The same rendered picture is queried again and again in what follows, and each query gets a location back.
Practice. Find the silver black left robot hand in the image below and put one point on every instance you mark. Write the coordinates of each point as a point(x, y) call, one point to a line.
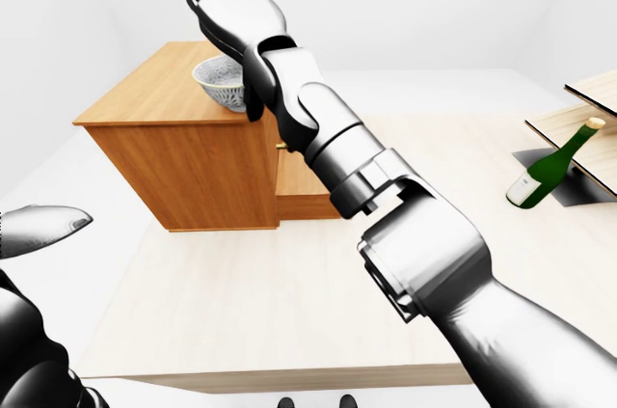
point(34, 229)

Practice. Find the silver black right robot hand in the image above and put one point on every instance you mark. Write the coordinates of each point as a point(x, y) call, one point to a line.
point(241, 12)

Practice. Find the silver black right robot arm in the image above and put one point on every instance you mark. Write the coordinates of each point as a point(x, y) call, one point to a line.
point(434, 258)

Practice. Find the patterned grey white bowl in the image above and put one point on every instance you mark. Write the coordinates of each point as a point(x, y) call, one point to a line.
point(219, 82)

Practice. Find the wooden cabinet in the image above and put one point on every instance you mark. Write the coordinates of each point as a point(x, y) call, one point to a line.
point(183, 171)

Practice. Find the wooden cabinet drawer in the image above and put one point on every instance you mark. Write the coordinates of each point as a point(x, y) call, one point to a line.
point(301, 205)

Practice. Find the small black rounded shape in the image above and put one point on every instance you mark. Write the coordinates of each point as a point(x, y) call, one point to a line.
point(347, 401)
point(286, 403)

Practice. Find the green wine bottle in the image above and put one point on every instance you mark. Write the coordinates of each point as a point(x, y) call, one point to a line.
point(544, 171)

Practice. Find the pale wooden wine rack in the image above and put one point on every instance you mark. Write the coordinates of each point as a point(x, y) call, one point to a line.
point(595, 109)

